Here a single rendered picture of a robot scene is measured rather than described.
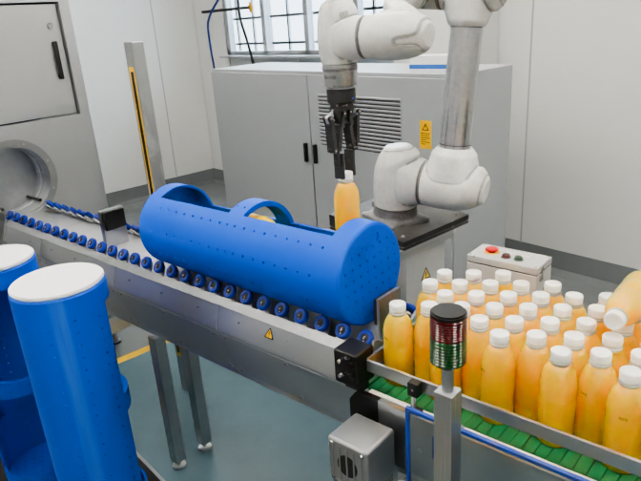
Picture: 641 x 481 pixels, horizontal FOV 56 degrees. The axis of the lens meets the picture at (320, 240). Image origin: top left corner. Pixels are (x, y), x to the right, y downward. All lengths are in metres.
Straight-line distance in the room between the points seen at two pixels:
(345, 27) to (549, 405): 0.95
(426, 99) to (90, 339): 1.99
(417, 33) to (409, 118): 1.80
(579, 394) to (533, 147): 3.15
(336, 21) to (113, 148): 5.39
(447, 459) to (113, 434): 1.27
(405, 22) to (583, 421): 0.93
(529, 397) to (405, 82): 2.16
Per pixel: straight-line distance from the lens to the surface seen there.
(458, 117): 2.00
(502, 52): 4.39
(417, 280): 2.16
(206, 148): 7.29
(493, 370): 1.33
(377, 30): 1.48
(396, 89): 3.28
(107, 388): 2.09
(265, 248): 1.67
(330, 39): 1.54
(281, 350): 1.77
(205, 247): 1.86
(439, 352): 1.07
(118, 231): 2.59
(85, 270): 2.07
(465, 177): 2.00
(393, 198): 2.09
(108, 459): 2.21
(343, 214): 1.64
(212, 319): 1.98
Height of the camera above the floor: 1.74
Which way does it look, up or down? 20 degrees down
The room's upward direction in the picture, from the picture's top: 4 degrees counter-clockwise
